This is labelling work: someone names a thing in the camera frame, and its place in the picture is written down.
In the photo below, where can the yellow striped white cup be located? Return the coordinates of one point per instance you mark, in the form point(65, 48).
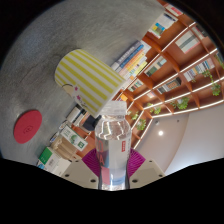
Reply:
point(88, 80)

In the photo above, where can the dark chair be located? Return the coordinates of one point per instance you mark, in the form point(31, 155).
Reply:
point(90, 124)

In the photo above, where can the wooden artist mannequin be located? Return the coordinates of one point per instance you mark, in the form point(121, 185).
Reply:
point(61, 148)

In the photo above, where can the flat round red coaster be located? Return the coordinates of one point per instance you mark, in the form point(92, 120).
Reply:
point(27, 126)

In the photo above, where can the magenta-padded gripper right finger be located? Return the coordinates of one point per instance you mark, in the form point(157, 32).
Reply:
point(146, 171)

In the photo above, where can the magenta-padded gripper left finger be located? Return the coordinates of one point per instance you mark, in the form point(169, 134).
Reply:
point(78, 173)

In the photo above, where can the round ceiling spotlight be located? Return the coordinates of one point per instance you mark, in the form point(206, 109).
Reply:
point(160, 132)

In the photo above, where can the wooden shelf unit with books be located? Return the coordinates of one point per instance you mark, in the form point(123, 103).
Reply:
point(186, 66)

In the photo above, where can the stack of dark books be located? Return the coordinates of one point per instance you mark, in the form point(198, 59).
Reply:
point(76, 115)

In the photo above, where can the clear plastic water bottle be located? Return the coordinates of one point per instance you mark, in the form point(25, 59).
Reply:
point(112, 150)

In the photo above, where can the tall white green carton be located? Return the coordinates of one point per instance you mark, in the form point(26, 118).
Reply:
point(74, 137)

